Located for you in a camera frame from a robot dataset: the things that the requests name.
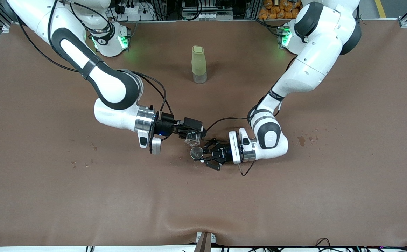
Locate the clear glass beaker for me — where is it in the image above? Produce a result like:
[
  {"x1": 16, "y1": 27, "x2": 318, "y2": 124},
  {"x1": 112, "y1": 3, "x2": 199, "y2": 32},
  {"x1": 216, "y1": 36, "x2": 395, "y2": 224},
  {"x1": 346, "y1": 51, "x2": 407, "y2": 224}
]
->
[{"x1": 184, "y1": 132, "x2": 201, "y2": 147}]

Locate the steel double jigger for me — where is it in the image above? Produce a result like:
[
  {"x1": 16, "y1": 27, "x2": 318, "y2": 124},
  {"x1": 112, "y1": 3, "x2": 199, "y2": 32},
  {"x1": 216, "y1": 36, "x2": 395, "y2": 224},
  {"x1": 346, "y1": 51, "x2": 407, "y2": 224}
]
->
[{"x1": 190, "y1": 147, "x2": 204, "y2": 162}]

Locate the brown table mat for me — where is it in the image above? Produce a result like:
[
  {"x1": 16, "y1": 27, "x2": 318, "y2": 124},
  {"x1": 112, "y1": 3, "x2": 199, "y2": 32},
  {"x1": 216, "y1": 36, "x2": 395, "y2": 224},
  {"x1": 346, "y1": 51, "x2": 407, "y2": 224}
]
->
[{"x1": 0, "y1": 20, "x2": 407, "y2": 247}]

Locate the olive sleeved glass bottle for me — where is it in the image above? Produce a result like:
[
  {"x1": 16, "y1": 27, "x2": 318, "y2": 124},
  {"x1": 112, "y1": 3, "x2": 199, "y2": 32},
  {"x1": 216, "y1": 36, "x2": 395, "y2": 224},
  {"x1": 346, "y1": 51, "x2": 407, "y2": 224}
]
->
[{"x1": 191, "y1": 45, "x2": 208, "y2": 84}]

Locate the grey equipment box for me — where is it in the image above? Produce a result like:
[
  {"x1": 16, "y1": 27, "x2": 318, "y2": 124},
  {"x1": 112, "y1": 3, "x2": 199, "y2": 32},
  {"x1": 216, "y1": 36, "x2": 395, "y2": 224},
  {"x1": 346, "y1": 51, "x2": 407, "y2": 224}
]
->
[{"x1": 182, "y1": 0, "x2": 234, "y2": 21}]

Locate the white power strip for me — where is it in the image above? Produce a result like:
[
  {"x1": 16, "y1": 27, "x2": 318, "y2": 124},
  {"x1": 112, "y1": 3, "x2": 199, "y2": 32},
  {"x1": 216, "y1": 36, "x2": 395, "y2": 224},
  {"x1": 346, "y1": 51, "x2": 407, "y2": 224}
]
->
[{"x1": 114, "y1": 2, "x2": 155, "y2": 21}]

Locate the orange snack bag pile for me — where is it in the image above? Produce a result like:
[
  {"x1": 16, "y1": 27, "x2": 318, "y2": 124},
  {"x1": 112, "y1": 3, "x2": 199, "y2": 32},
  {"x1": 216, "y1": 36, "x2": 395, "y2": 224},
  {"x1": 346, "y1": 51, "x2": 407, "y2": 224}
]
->
[{"x1": 258, "y1": 0, "x2": 302, "y2": 20}]

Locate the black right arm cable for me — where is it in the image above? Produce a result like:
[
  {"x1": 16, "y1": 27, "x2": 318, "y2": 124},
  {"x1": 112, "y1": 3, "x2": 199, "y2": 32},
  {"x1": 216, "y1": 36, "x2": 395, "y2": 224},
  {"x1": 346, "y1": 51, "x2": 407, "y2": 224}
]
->
[{"x1": 14, "y1": 0, "x2": 174, "y2": 140}]

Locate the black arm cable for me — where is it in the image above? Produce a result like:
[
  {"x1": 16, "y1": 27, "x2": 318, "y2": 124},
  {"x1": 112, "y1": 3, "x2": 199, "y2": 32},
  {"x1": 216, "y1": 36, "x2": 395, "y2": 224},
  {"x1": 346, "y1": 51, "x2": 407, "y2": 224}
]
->
[
  {"x1": 14, "y1": 0, "x2": 174, "y2": 140},
  {"x1": 203, "y1": 56, "x2": 296, "y2": 176}
]

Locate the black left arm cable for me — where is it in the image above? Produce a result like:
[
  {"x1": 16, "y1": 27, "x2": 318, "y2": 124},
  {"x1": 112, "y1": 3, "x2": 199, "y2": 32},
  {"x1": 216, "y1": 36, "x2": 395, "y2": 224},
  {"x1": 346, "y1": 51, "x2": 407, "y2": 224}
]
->
[{"x1": 203, "y1": 56, "x2": 296, "y2": 176}]

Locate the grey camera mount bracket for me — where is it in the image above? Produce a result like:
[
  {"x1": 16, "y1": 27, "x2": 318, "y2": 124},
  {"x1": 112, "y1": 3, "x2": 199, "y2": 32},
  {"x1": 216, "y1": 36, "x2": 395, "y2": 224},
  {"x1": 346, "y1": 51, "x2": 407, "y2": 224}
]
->
[{"x1": 196, "y1": 232, "x2": 216, "y2": 252}]

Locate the black cable loop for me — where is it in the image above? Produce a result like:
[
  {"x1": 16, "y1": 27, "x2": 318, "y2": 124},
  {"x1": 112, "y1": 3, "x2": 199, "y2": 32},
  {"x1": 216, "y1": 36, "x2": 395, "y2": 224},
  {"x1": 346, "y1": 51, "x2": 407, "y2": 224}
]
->
[{"x1": 315, "y1": 238, "x2": 333, "y2": 250}]

